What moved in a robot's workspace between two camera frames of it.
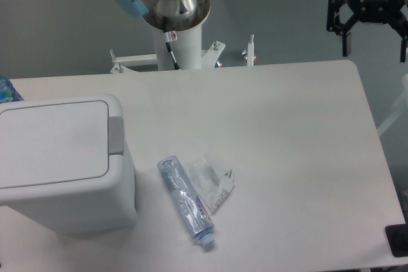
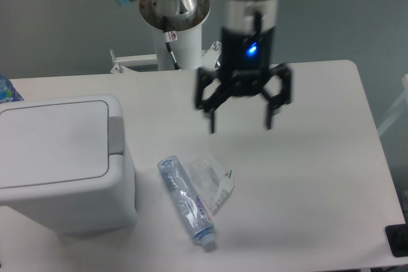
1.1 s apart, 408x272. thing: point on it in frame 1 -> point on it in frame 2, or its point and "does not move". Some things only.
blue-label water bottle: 8,93 does not move
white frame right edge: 398,109 does not move
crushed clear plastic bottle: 186,201 does not move
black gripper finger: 334,25 -> 210,103
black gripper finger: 400,27 -> 281,71
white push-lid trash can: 63,159 does not move
